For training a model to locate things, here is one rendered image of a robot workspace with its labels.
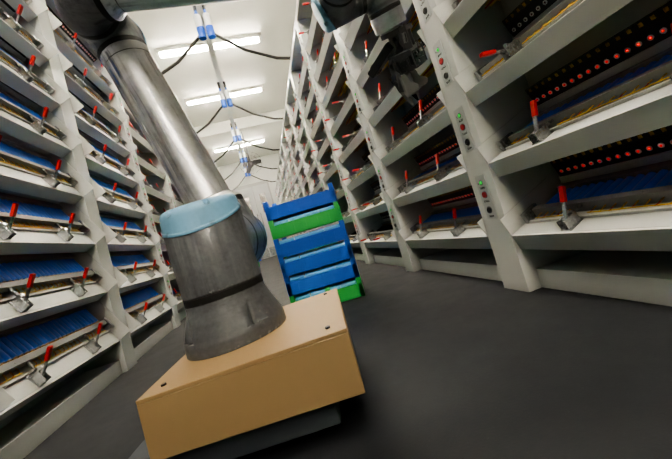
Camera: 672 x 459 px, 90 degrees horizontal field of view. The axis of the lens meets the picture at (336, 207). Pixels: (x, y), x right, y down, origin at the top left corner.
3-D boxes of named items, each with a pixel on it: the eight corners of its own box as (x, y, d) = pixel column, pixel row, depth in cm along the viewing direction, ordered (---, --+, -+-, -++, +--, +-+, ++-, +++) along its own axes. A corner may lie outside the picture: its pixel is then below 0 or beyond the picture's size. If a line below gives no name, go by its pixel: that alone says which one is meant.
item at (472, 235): (497, 249, 96) (468, 210, 96) (410, 248, 155) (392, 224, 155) (542, 206, 101) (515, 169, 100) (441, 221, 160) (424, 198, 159)
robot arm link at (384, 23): (364, 24, 92) (381, 15, 98) (371, 42, 94) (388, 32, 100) (390, 9, 86) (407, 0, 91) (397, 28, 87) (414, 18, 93)
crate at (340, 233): (278, 259, 138) (272, 240, 139) (287, 254, 158) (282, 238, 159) (348, 238, 138) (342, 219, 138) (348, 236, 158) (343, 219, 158)
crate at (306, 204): (267, 221, 139) (262, 203, 140) (277, 221, 159) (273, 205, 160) (337, 200, 139) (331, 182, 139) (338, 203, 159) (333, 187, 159)
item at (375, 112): (435, 57, 99) (407, 19, 99) (373, 128, 158) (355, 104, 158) (482, 25, 104) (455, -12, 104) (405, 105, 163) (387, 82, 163)
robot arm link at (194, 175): (211, 291, 75) (45, 3, 76) (231, 278, 92) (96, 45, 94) (271, 255, 76) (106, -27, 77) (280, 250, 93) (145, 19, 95)
